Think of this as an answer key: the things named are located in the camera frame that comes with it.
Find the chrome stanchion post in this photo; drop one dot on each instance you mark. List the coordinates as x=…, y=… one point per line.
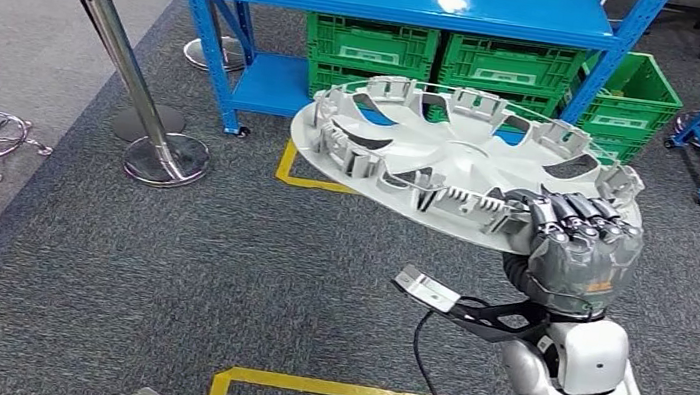
x=161, y=159
x=191, y=53

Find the grey plastic wheel cover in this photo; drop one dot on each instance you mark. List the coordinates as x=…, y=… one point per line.
x=454, y=162

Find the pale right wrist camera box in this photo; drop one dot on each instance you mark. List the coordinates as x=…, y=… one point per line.
x=425, y=289

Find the open green plastic crate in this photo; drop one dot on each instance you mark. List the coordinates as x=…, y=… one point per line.
x=637, y=91

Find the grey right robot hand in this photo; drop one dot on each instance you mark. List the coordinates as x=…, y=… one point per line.
x=581, y=271

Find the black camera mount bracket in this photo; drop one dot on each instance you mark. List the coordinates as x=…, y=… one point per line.
x=501, y=325

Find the black stanchion post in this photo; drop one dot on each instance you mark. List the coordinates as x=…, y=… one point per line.
x=122, y=125

